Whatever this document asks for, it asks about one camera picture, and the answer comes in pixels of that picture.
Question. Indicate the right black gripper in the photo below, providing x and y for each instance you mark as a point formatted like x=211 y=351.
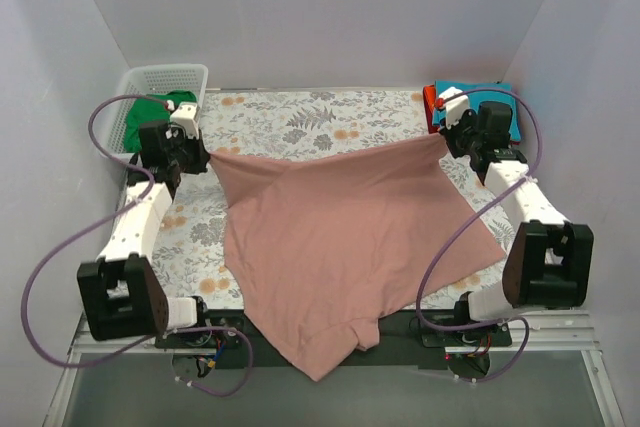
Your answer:
x=458 y=137

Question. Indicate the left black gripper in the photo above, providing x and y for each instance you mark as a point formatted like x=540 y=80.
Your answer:
x=195 y=155

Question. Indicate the pink t shirt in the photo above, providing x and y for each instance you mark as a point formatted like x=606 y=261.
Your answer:
x=323 y=249

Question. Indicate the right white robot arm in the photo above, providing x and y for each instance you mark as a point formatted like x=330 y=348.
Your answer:
x=549 y=261

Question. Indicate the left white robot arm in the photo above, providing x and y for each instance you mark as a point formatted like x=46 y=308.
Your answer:
x=121 y=294

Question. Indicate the blue folded t shirt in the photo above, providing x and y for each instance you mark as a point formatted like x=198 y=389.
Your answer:
x=485 y=92

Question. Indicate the green t shirt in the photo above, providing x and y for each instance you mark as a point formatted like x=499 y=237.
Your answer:
x=144 y=111

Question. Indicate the orange folded t shirt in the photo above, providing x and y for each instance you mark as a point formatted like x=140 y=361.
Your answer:
x=429 y=99

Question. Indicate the white plastic basket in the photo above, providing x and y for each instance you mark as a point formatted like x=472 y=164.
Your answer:
x=147 y=80

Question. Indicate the floral table mat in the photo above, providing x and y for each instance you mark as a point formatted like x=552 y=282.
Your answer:
x=294 y=125

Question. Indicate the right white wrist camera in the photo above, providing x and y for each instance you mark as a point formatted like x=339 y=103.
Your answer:
x=450 y=106

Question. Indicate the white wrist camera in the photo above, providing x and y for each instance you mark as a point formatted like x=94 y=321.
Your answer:
x=450 y=106
x=184 y=117

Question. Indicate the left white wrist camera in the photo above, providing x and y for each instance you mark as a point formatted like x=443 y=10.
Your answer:
x=184 y=117

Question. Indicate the aluminium rail frame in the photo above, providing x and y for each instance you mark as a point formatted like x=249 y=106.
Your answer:
x=547 y=372

